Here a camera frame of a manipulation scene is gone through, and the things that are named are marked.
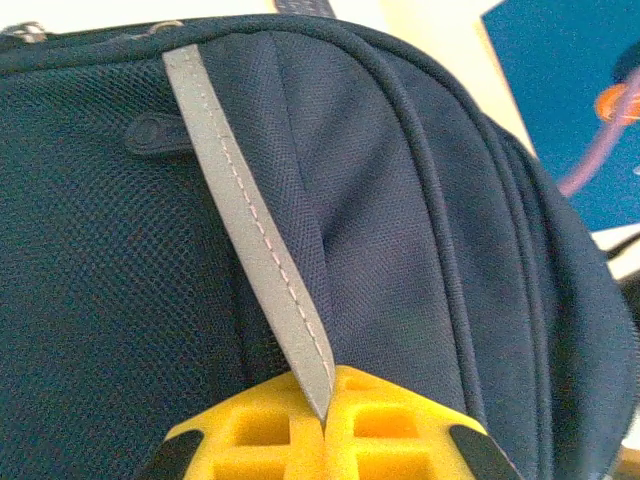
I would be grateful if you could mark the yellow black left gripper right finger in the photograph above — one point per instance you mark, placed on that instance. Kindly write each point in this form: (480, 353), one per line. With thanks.
(400, 440)

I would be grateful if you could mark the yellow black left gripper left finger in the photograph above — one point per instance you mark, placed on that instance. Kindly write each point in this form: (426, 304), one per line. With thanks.
(250, 440)

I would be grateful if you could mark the navy blue backpack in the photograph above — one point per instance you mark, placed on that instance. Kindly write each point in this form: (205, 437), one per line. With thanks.
(400, 200)

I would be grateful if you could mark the blue floral wall poster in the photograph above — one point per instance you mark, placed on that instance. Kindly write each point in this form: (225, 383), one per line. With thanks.
(550, 60)

